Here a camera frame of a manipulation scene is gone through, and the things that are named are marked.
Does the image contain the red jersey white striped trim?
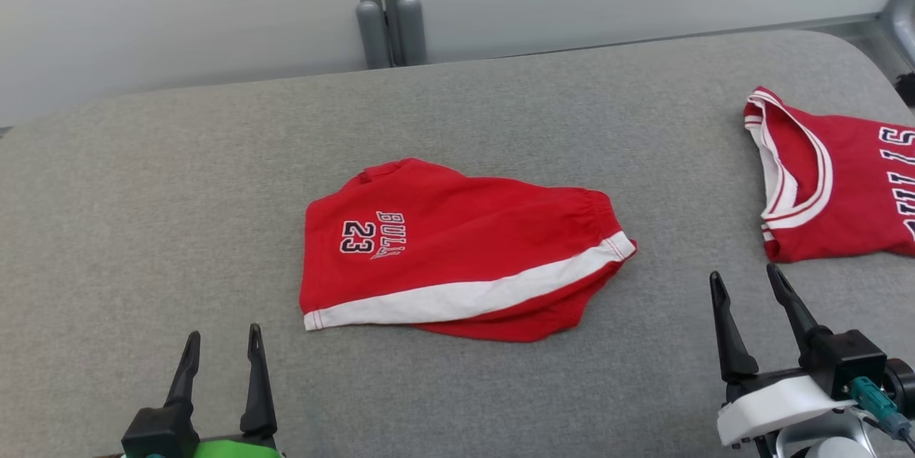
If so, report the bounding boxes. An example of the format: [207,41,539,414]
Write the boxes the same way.
[742,85,915,264]

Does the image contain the grey partition post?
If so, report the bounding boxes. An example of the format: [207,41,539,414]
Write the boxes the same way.
[348,0,392,70]
[377,0,428,67]

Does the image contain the grey partition bottom rail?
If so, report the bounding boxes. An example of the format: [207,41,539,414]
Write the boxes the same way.
[427,13,884,64]

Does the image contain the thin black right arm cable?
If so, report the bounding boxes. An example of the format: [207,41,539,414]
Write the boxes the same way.
[861,412,915,453]

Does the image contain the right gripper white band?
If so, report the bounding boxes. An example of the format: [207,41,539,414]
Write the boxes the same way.
[709,263,856,453]

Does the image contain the grey metal caster leg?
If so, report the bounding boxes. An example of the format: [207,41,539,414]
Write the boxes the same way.
[878,0,915,69]

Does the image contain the teal right camera connector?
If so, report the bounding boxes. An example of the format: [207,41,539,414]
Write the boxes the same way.
[849,376,900,437]

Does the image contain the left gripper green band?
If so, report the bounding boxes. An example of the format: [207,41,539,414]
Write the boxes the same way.
[163,324,285,458]

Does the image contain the red shorts white stripe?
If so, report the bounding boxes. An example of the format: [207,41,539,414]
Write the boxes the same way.
[299,156,638,343]

